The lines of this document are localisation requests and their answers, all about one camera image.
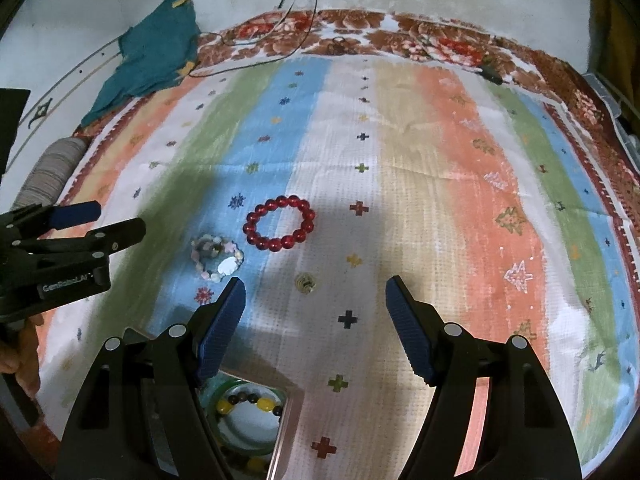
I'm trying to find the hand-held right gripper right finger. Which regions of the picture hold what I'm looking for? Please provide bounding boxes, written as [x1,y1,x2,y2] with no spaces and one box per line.
[385,275,583,480]

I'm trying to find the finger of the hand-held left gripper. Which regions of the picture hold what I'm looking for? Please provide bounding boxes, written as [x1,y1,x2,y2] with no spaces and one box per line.
[14,218,147,272]
[0,201,102,242]

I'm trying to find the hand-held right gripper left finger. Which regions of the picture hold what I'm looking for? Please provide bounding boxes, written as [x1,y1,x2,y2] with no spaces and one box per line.
[60,276,247,480]

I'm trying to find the pastel bead bracelet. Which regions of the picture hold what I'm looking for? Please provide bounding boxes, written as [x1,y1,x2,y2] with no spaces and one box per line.
[191,234,245,283]

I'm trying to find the yellow and black bead bracelet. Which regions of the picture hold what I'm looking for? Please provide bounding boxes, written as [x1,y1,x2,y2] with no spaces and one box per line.
[216,392,283,418]

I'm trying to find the red bead bracelet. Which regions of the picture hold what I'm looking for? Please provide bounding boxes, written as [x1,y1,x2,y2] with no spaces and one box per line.
[243,194,316,252]

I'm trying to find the silver metal tin box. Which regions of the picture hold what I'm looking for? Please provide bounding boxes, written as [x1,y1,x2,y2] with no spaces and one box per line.
[197,370,303,480]

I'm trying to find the green jade bangle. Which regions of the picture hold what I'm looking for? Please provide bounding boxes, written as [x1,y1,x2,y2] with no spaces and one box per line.
[210,380,286,456]

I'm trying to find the person's left hand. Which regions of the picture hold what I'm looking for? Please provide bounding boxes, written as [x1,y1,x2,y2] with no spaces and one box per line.
[0,312,42,401]

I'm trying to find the rolled grey striped towel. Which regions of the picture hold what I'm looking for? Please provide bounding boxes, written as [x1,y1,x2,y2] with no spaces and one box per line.
[12,136,90,208]

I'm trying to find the black flat panel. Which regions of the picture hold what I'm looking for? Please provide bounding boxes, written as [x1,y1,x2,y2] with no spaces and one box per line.
[0,89,31,176]

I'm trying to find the striped pastel cloth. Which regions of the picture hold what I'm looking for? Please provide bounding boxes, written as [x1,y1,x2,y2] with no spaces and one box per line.
[37,52,640,480]

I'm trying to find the teal cloth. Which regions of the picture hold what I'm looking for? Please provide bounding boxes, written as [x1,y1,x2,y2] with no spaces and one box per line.
[80,0,201,128]

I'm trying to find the striped colourful bedspread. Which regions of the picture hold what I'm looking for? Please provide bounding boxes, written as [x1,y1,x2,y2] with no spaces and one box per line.
[0,7,640,480]

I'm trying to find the clear plastic container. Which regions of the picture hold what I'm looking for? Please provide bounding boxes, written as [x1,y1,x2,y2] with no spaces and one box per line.
[582,70,640,151]

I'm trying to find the mustard yellow hanging garment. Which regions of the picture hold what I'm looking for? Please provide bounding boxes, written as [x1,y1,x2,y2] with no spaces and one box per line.
[590,0,640,81]

